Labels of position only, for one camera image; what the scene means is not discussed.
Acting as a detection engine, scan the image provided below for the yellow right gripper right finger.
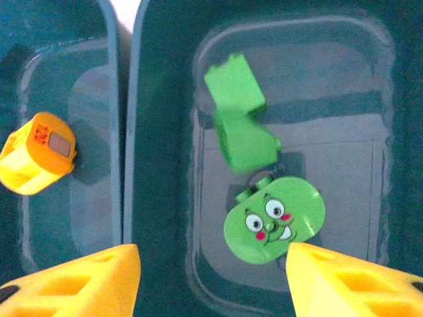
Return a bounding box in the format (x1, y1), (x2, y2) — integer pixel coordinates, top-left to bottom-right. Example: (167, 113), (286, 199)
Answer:
(285, 242), (423, 317)

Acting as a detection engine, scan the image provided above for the yellow and orange lego piece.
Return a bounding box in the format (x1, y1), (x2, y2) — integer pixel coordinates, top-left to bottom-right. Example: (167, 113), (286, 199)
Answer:
(0, 111), (77, 196)

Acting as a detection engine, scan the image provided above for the green lego face brick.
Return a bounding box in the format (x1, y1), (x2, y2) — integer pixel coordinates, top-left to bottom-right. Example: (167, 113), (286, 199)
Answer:
(223, 176), (327, 265)

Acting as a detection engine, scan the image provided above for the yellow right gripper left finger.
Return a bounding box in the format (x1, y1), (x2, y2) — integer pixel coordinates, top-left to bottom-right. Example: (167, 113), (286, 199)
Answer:
(0, 243), (142, 317)

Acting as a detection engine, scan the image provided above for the dark teal plastic bin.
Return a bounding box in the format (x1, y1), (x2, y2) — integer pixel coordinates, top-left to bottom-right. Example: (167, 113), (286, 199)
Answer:
(0, 0), (133, 288)
(124, 0), (423, 317)

